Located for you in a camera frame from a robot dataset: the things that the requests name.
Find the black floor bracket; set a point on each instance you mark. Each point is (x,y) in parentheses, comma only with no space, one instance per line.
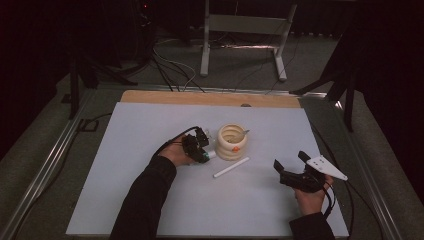
(87,125)

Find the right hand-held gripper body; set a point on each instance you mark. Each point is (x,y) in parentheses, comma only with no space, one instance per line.
(301,181)

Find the white stick pen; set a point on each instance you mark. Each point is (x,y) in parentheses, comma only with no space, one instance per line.
(231,167)

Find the white metal stand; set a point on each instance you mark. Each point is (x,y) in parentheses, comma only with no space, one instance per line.
(243,23)

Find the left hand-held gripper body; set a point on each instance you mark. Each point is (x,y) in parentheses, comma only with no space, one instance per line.
(190,146)

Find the metal floor rail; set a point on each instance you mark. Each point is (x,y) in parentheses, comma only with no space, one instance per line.
(370,176)
(43,166)

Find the white table mat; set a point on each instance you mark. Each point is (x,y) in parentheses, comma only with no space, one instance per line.
(206,206)

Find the black tripod stand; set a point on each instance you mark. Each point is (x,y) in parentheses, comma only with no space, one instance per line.
(83,73)
(340,80)

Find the cream ribbed pen holder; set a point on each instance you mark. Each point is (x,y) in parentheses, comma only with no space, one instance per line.
(231,150)

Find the person's right hand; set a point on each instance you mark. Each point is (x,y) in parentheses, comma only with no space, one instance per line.
(311,201)

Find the person's left hand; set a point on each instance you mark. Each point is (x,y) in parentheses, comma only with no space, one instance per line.
(175,153)

